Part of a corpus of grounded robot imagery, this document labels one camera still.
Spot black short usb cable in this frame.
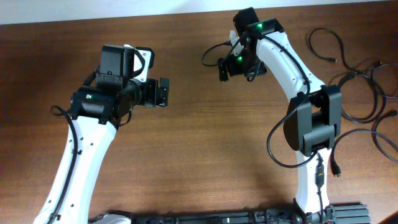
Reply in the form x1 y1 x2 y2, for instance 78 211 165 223
307 27 363 75

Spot black thin usb cable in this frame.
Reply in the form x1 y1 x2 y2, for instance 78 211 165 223
329 62 398 179

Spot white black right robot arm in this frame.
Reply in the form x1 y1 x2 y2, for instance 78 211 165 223
216 7 342 223

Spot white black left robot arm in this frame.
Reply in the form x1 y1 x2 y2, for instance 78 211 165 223
34 44 169 223

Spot black left camera cable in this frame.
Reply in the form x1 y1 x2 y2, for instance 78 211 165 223
46 57 147 224

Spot black camera cable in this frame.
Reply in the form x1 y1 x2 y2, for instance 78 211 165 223
46 57 147 224
201 34 326 224

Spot black right camera cable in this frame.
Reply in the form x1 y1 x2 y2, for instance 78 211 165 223
201 34 326 224

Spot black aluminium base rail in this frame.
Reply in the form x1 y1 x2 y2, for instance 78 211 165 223
90 203 371 224

